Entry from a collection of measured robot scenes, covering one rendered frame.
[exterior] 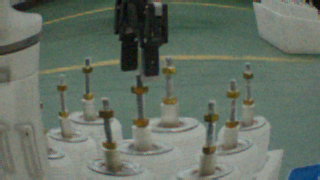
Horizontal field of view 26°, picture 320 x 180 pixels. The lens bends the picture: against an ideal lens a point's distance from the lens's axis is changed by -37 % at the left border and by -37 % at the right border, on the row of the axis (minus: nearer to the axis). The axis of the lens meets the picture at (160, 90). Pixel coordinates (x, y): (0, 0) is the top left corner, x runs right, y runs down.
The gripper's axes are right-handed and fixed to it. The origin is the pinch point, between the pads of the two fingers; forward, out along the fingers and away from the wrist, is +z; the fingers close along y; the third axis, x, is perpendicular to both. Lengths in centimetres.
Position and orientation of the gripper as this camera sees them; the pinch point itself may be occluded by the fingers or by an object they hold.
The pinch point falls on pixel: (138, 64)
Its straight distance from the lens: 121.3
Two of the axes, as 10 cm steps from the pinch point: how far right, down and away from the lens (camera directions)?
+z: 0.3, 9.8, 2.1
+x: 9.3, -1.1, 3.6
